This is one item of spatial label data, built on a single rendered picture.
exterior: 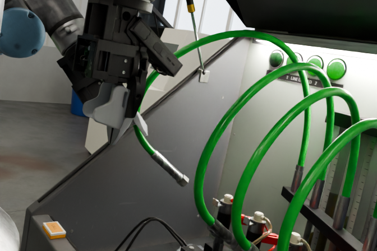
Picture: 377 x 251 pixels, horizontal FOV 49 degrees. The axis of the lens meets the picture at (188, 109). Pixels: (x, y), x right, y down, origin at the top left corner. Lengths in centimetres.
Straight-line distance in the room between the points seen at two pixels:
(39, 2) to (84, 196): 45
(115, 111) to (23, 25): 19
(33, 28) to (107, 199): 50
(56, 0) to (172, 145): 47
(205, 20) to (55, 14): 579
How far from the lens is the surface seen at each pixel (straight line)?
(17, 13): 67
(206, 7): 658
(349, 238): 77
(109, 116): 59
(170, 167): 82
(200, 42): 79
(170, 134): 106
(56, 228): 89
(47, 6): 82
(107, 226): 106
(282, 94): 107
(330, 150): 54
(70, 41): 80
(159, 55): 61
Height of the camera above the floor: 135
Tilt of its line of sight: 8 degrees down
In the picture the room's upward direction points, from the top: 11 degrees clockwise
